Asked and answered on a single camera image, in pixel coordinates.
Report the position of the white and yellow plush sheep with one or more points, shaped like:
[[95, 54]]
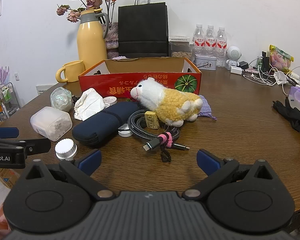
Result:
[[170, 102]]

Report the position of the purple wall sticker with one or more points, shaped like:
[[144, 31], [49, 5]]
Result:
[[2, 72]]

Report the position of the purple knitted cloth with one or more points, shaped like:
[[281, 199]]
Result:
[[207, 108]]

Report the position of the iridescent bubble wrap ball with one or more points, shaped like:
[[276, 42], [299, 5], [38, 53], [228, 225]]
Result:
[[61, 100]]

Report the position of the navy zip pouch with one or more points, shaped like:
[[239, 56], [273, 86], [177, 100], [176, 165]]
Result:
[[100, 125]]

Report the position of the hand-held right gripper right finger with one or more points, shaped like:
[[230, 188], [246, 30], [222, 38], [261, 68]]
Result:
[[207, 162]]

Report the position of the white printed box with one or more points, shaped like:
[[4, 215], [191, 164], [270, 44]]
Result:
[[43, 89]]

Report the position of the white flat lid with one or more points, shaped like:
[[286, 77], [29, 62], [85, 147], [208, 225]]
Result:
[[125, 131]]

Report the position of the clear container of nuts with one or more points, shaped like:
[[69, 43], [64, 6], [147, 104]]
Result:
[[181, 50]]

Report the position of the small yellow box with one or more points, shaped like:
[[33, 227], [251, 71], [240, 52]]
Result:
[[151, 120]]

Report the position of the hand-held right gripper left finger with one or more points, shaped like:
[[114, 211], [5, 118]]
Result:
[[90, 161]]

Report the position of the yellow thermos jug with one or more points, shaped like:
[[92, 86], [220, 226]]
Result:
[[91, 42]]

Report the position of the grey tin box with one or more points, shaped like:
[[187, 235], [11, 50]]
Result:
[[204, 62]]

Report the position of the translucent cotton swab container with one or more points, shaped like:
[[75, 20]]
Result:
[[50, 123]]

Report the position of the black gloves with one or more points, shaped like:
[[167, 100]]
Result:
[[296, 116]]

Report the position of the white robot toy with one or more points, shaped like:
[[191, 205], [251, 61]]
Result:
[[233, 53]]

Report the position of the white round disc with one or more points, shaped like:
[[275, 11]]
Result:
[[110, 100]]

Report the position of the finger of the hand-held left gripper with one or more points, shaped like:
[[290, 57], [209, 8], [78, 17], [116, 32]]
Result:
[[37, 146], [5, 132]]

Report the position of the yellow mug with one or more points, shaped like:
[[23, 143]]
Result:
[[73, 71]]

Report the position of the red rose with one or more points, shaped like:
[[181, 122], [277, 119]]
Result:
[[127, 95]]

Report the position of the purple knit vase wrap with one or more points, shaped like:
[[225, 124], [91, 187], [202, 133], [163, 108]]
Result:
[[112, 38]]

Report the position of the red cardboard box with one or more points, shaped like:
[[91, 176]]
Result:
[[110, 82]]

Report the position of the white paper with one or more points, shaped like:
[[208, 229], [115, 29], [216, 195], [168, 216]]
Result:
[[88, 103]]

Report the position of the white charger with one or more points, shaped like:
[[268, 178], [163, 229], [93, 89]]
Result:
[[236, 70]]

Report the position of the red label water bottle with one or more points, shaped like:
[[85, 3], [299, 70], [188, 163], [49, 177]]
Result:
[[198, 40], [221, 45], [210, 40]]

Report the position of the black power adapter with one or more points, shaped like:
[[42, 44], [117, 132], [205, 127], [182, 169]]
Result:
[[245, 65]]

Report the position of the dark upright box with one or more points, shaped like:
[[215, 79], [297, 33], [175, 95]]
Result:
[[265, 62]]

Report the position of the lilac fluffy cloth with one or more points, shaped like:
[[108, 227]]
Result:
[[120, 57]]

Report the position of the cardboard box with blue print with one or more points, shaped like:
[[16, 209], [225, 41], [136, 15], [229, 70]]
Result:
[[6, 177]]

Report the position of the white ribbed jar cap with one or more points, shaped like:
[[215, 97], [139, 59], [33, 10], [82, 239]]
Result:
[[65, 149]]

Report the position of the yellow snack packet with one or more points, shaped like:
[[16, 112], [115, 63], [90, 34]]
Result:
[[281, 58]]

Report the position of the dried rose bouquet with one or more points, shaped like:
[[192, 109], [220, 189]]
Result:
[[92, 1]]

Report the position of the black paper bag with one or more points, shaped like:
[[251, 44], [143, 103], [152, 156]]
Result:
[[142, 30]]

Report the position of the white wall socket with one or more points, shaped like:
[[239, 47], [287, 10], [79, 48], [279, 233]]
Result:
[[16, 76]]

